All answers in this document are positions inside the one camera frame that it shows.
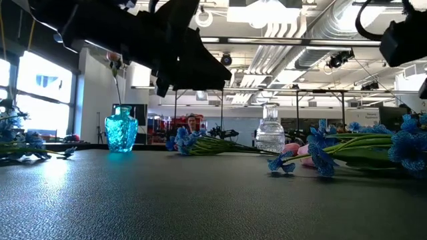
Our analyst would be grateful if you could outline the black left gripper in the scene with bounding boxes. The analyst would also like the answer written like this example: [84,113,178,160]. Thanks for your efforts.
[61,0,233,98]

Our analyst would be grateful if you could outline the blue flower bunch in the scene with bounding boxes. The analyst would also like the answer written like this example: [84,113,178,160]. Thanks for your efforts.
[165,125,281,157]
[0,106,77,164]
[346,112,427,179]
[266,119,396,177]

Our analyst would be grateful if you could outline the pink tulip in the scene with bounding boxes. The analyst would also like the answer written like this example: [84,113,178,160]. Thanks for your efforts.
[106,51,123,108]
[282,142,302,157]
[296,143,316,167]

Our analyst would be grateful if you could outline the blue glass vase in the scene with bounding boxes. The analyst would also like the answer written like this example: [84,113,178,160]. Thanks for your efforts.
[104,105,139,154]

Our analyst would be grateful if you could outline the clear glass vase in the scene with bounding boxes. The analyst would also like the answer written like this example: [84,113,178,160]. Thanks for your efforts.
[255,102,286,153]

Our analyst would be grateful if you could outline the person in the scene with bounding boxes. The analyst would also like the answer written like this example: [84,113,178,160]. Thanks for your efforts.
[185,113,199,133]

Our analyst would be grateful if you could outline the white sign board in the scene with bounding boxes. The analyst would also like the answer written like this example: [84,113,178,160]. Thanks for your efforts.
[345,108,380,127]

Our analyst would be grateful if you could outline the black tripod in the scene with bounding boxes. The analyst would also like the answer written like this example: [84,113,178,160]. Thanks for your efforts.
[95,111,105,145]

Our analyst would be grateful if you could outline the black overhead beam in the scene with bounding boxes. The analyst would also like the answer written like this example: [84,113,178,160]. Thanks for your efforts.
[199,35,384,47]

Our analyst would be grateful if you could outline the ceiling dome camera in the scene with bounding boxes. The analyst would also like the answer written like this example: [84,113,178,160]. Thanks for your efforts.
[220,52,234,67]

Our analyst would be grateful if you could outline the black frame table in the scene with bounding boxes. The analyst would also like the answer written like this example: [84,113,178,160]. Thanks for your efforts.
[295,88,348,133]
[172,87,225,133]

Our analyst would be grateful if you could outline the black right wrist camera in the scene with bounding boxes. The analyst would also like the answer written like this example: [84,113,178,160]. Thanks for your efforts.
[379,11,427,68]

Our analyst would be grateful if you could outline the white ring light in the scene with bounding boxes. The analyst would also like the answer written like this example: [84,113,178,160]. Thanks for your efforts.
[194,9,214,29]

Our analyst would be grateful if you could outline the black camera cable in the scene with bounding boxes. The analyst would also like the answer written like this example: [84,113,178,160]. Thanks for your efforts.
[354,0,384,42]

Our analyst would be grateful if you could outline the silver spiral air duct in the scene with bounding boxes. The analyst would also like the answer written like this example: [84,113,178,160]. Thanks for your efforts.
[293,0,371,71]

